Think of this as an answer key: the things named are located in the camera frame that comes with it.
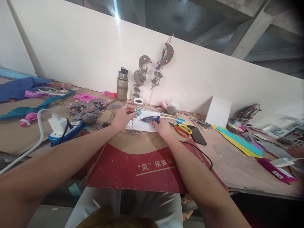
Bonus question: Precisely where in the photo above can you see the person's left hand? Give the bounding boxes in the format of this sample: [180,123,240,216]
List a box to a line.
[111,104,139,131]

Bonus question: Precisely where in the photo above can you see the person's right hand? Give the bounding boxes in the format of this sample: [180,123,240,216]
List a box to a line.
[151,117,175,141]

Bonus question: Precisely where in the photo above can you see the blue hot glue gun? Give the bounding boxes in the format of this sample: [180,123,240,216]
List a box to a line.
[139,115,161,126]

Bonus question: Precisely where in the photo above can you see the teal star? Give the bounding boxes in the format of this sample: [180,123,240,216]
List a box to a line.
[131,109,143,130]

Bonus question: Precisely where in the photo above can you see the red and yellow scissors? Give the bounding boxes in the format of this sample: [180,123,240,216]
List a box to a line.
[166,118,193,138]

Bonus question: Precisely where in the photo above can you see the white paper sheet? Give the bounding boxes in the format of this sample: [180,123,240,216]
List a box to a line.
[125,116,172,133]

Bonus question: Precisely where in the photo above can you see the metal bowl with pink bits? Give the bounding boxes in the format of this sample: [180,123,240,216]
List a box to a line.
[162,101,181,116]

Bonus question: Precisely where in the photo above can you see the grey water bottle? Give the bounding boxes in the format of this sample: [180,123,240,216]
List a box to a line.
[117,67,129,102]

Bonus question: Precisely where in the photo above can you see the black smartphone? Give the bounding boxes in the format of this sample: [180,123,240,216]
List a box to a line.
[187,124,207,146]

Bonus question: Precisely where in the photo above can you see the pile of grey felt pieces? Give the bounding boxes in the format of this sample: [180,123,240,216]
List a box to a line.
[66,97,108,125]

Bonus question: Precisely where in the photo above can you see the magenta paper piece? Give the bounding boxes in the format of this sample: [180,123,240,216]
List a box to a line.
[73,93,99,102]

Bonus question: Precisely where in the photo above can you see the red printed cardboard sheet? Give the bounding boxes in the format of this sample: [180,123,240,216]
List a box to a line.
[80,128,230,194]

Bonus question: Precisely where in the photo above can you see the blue power strip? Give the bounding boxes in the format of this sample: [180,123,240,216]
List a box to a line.
[48,120,85,147]

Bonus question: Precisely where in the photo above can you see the white box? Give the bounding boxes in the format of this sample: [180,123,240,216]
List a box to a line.
[205,96,232,128]

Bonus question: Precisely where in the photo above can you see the white charger plug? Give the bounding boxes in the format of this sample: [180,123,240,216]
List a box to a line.
[48,113,68,134]

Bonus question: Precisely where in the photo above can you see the teal foam sheet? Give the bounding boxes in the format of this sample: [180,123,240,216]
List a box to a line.
[216,127,257,155]

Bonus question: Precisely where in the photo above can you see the person's body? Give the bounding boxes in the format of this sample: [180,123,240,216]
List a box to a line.
[64,186,184,228]

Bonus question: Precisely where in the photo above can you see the yellow foam sheet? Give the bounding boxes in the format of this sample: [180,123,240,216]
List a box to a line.
[211,125,263,159]

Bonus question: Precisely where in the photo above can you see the grey ornament with coloured beads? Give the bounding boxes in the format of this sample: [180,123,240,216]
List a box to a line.
[234,103,262,122]

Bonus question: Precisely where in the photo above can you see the pink crepe paper piece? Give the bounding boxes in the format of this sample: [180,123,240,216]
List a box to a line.
[20,112,41,127]
[24,89,52,98]

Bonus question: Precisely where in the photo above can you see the teal cloth strip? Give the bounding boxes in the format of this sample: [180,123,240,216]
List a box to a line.
[0,89,76,121]

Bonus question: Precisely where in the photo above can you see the purple foam sheet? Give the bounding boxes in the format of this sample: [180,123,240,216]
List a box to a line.
[249,140,264,152]

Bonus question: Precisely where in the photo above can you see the dark blue cloth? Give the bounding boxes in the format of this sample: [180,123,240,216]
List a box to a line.
[0,76,53,103]

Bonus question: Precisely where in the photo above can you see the pink power strip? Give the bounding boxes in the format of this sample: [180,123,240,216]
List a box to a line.
[257,157,298,184]

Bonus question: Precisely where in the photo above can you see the clear plastic box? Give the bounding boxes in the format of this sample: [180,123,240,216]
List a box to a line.
[263,115,304,143]

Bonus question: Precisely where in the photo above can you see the black glue gun cable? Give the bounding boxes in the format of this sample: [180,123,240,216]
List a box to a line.
[178,140,213,172]

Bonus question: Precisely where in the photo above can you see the small grey moon wall ornament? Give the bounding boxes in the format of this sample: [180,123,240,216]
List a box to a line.
[132,55,153,99]

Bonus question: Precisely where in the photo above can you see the black plug cable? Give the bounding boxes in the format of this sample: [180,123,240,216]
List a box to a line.
[58,118,71,144]

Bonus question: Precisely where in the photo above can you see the large grey moon wall ornament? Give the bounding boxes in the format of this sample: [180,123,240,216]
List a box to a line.
[150,35,175,91]

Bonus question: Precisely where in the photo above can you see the white tape ring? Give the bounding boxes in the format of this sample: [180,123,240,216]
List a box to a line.
[37,86,66,97]

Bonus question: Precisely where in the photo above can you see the white power cable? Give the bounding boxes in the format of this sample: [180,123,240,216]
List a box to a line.
[0,108,53,175]

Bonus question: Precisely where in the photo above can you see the white charger with cable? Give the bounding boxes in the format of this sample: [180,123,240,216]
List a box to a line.
[269,156,304,168]

